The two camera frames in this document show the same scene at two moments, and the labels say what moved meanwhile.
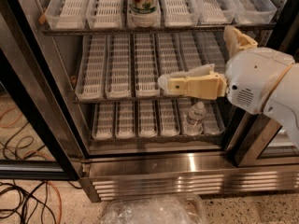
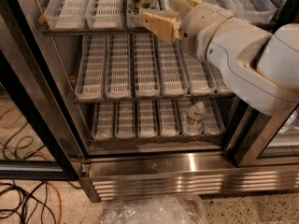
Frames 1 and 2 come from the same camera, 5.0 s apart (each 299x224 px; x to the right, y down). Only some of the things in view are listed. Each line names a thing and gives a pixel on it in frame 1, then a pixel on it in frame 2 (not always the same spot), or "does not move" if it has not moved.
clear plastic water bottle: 194,124 does not move
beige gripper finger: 199,82 → 166,24
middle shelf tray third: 147,78 does not move
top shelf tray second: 106,7 does not move
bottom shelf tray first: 104,126 does not move
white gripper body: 256,78 → 202,27
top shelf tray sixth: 251,4 does not move
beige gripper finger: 235,41 → 182,5
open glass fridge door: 39,139 does not move
